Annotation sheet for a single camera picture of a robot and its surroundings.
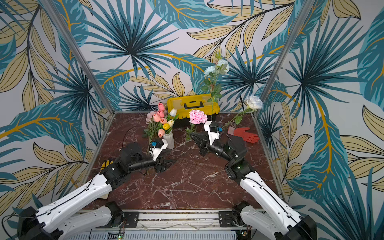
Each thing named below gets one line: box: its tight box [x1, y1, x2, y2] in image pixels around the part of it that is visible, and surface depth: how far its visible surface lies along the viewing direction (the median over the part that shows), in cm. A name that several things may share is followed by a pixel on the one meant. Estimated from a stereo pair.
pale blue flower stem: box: [200, 52, 230, 121], surface depth 79 cm
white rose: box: [222, 95, 264, 129], surface depth 67 cm
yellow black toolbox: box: [167, 94, 220, 127], surface depth 104 cm
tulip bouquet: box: [144, 102, 179, 146], surface depth 78 cm
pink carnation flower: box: [185, 109, 208, 142], surface depth 55 cm
